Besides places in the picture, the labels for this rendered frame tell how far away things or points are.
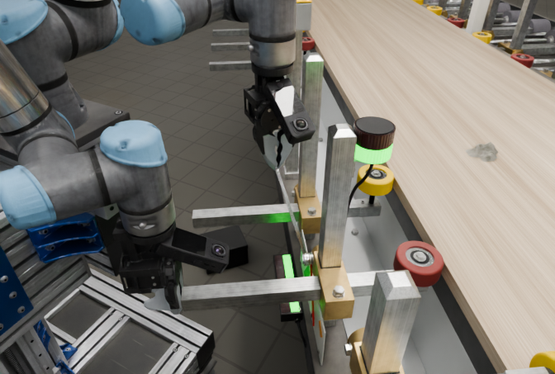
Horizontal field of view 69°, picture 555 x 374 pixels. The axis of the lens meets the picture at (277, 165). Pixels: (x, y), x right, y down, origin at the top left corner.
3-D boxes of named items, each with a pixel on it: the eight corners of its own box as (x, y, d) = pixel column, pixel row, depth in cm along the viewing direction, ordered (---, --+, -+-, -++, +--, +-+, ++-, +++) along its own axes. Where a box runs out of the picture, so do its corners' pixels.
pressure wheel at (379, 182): (378, 227, 92) (386, 187, 86) (347, 213, 96) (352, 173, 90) (392, 208, 97) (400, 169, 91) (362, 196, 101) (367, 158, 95)
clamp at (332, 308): (323, 321, 69) (324, 302, 66) (310, 262, 80) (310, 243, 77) (355, 318, 70) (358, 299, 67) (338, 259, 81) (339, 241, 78)
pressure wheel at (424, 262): (395, 317, 72) (406, 274, 66) (381, 281, 79) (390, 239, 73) (438, 314, 73) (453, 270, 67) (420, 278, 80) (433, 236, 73)
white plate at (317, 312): (319, 365, 75) (322, 333, 69) (298, 260, 96) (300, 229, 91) (322, 365, 75) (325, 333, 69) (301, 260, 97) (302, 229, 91)
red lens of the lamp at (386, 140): (358, 150, 57) (360, 137, 56) (348, 130, 62) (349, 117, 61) (399, 148, 58) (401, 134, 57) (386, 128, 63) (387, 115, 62)
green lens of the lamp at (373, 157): (356, 165, 59) (358, 152, 58) (346, 144, 64) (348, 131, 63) (396, 163, 59) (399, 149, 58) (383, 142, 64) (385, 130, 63)
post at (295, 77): (284, 180, 123) (286, 30, 98) (282, 170, 128) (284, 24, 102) (299, 178, 124) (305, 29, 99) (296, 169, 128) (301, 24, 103)
